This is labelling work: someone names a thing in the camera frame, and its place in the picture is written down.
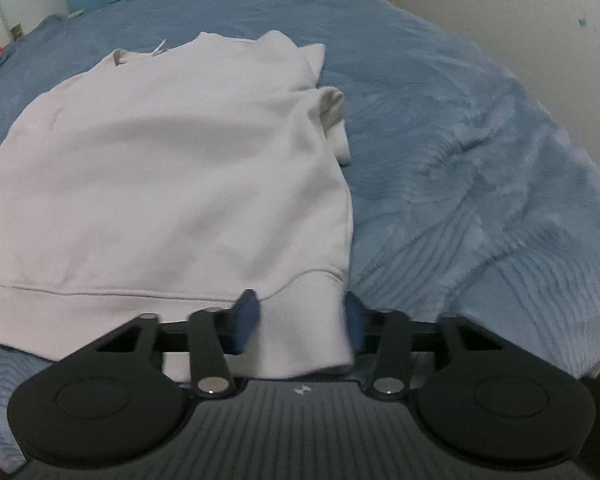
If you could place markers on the beige wall socket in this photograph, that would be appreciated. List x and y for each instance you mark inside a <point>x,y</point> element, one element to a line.
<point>16,31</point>

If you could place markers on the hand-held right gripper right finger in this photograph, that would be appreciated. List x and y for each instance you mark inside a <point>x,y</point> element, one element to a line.
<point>354,322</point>

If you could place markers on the white printed sweatshirt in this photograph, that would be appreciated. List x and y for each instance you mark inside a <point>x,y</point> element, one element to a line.
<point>170,180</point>

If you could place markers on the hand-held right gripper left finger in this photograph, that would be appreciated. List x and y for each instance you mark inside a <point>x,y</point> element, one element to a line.
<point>245,321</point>

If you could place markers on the blue fleece blanket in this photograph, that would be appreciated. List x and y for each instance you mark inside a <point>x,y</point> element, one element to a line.
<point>460,170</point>

